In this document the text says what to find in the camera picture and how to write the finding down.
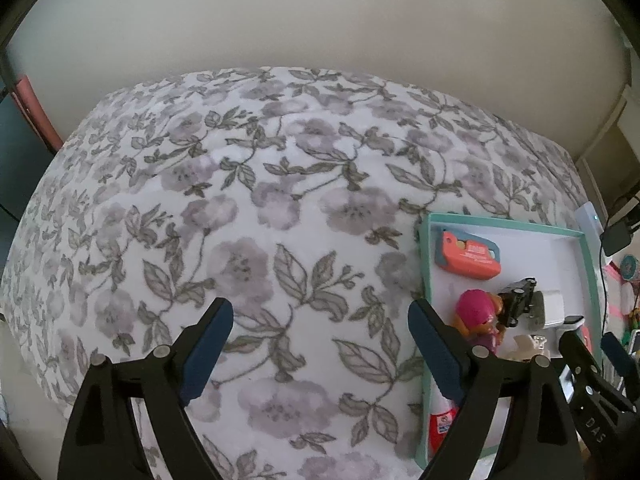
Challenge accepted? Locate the white furniture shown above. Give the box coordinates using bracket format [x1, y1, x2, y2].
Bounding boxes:
[575, 75, 640, 211]

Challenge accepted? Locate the floral blanket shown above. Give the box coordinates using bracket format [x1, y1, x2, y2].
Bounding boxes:
[0, 66, 591, 480]

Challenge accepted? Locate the white power strip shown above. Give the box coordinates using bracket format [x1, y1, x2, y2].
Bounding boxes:
[575, 201, 603, 256]

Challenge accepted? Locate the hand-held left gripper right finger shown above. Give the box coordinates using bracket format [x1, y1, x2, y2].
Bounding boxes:
[407, 299, 586, 480]

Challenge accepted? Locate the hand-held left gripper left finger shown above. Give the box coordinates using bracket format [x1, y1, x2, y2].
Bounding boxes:
[57, 297, 234, 480]

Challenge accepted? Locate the white charger plug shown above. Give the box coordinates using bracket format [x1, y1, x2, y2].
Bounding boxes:
[530, 287, 566, 331]

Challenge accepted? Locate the black power adapter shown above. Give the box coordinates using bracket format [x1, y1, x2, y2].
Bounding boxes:
[600, 220, 633, 257]

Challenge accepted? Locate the coral and blue cutter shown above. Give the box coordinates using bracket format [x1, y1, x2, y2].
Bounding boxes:
[434, 229, 502, 279]

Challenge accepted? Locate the pink toy figure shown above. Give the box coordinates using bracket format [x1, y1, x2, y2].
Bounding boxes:
[452, 288, 506, 356]

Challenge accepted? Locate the pile of colourful toys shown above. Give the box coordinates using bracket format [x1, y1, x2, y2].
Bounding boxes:
[620, 280, 640, 361]

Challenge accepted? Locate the red glue bottle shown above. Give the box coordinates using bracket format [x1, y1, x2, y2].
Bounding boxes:
[427, 377, 461, 461]

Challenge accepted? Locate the pink lace ribbon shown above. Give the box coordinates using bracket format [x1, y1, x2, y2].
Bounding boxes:
[602, 265, 626, 321]

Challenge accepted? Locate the pink post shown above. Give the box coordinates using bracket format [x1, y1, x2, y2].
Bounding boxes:
[12, 75, 63, 151]

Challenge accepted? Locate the teal cardboard tray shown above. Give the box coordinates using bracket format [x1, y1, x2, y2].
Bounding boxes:
[414, 212, 603, 471]

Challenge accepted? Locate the black toy car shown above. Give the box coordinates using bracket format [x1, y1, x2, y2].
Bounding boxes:
[497, 276, 541, 329]

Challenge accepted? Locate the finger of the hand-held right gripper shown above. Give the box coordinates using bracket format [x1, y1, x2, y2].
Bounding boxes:
[559, 329, 633, 413]
[601, 332, 640, 396]

